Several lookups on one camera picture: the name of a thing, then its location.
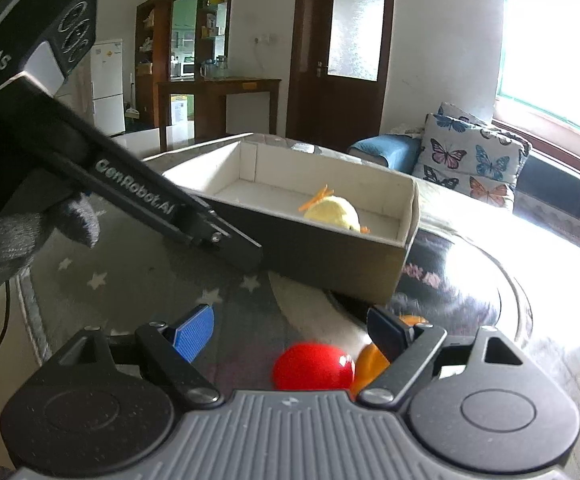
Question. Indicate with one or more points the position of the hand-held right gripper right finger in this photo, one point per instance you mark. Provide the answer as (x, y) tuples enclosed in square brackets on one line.
[(386, 334)]

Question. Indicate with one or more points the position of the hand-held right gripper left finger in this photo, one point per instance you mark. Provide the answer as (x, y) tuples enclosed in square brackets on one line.
[(195, 334)]

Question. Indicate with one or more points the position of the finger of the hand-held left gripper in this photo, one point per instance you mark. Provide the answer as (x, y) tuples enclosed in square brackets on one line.
[(235, 247)]

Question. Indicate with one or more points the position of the orange toy fruit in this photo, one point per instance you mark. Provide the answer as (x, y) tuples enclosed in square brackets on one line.
[(370, 367)]

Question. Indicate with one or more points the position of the red toy tomato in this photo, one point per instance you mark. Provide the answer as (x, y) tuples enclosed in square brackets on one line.
[(312, 366)]

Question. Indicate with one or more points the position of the cardboard box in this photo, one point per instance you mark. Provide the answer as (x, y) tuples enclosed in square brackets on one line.
[(320, 250)]

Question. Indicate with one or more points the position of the yellow plush chick toy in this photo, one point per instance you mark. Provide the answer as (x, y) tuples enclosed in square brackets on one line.
[(332, 212)]

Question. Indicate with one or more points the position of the person's left hand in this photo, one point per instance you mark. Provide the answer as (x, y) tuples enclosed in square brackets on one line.
[(15, 245)]

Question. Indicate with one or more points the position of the white refrigerator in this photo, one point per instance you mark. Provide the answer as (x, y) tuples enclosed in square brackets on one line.
[(107, 85)]

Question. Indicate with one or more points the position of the grey star-printed blanket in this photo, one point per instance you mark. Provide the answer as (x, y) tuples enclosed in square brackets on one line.
[(135, 280)]

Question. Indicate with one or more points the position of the white cardboard sheet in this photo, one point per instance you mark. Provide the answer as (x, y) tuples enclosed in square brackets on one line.
[(142, 142)]

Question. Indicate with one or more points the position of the brown wooden shelf cabinet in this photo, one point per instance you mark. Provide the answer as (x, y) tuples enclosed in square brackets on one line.
[(157, 35)]

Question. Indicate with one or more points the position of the brown wooden console table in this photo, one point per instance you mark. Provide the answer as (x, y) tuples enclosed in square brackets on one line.
[(220, 87)]

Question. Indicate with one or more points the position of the glass jars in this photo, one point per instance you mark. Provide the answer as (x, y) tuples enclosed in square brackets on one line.
[(215, 67)]

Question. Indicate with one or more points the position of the blue sofa cover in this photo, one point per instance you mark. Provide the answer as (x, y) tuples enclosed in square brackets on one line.
[(387, 149)]

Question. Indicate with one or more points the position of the butterfly print pillow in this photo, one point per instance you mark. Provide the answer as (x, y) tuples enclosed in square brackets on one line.
[(457, 112), (470, 160)]

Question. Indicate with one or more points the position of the dark sofa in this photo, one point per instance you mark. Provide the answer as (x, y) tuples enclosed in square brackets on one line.
[(560, 195)]

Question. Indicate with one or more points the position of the brown wooden door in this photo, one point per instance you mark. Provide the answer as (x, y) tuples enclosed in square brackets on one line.
[(315, 35)]

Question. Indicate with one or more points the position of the bright window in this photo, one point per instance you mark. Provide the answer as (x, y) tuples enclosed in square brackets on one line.
[(555, 35)]

